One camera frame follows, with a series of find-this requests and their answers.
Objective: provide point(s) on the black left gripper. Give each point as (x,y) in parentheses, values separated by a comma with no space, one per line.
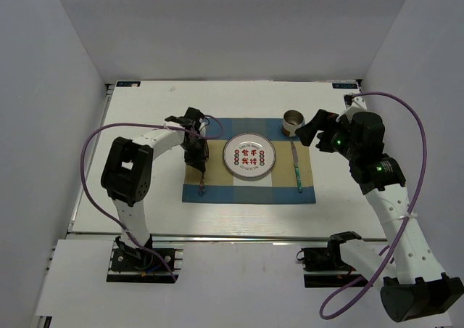
(197,161)

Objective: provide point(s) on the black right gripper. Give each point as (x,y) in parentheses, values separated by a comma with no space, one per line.
(308,131)

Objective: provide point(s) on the metal cup white sleeve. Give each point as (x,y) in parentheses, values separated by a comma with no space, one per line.
(292,120)

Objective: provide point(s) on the green handled table knife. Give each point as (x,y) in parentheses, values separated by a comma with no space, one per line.
(296,166)

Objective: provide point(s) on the iridescent metal fork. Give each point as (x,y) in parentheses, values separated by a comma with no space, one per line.
(202,187)

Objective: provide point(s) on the white plate red lettering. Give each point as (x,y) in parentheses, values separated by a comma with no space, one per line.
(249,156)

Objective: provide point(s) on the blue beige checked placemat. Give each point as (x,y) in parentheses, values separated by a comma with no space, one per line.
(278,187)

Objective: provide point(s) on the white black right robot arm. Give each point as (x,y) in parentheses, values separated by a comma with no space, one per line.
(411,282)

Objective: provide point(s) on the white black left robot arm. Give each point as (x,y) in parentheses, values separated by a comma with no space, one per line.
(127,173)

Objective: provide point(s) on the right blue corner label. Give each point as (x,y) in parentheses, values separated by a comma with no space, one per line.
(344,85)

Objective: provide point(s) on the blue corner label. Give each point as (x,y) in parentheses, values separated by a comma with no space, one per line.
(344,85)
(128,84)

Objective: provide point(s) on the left blue corner label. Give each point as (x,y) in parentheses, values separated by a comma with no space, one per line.
(128,84)

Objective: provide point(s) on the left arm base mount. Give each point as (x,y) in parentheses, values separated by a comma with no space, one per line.
(125,269)

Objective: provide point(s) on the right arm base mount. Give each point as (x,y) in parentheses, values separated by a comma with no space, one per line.
(320,271)

